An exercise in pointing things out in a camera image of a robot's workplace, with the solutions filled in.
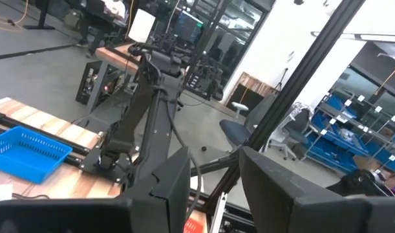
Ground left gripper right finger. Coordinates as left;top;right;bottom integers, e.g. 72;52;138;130
239;147;347;233

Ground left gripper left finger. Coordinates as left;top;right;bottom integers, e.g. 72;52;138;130
119;147;191;233

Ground blue plastic basket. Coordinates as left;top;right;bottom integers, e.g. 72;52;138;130
0;126;74;185

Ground grey office chair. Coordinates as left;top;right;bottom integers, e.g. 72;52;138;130
268;108;314;162
219;93;277;153

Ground wooden top desk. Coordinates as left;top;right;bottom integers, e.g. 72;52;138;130
85;41;145;113

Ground rack with blue bins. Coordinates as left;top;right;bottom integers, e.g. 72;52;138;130
302;85;395;182

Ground white stool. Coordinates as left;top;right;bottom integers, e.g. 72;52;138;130
231;101;250;121

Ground black tripod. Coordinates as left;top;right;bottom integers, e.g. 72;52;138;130
273;67;289;94

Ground black computer case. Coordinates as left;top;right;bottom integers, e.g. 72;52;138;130
75;60;103;106

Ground lit computer monitor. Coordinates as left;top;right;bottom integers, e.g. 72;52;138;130
174;9;204;45

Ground white board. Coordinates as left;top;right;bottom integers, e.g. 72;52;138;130
127;8;156;44

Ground white perforated metal shelf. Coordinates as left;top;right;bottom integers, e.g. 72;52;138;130
0;183;14;204

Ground person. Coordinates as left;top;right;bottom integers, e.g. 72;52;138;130
74;0;129;58

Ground wooden wall panel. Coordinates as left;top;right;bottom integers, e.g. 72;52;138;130
225;71;279;113

